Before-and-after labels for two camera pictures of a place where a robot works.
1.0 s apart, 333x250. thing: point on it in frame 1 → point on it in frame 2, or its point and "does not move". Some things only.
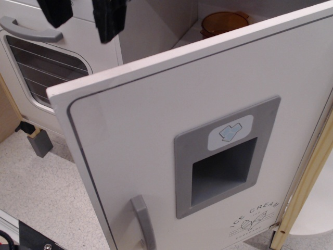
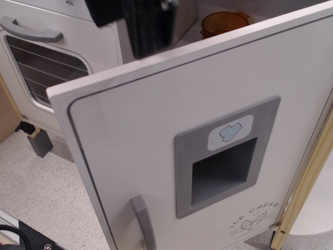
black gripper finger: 58,12 → 104,12
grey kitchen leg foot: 41,143 does not move
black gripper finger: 110,17 → 151,24
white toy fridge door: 203,147 does not move
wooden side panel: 10,118 does not move
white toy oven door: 29,65 does not move
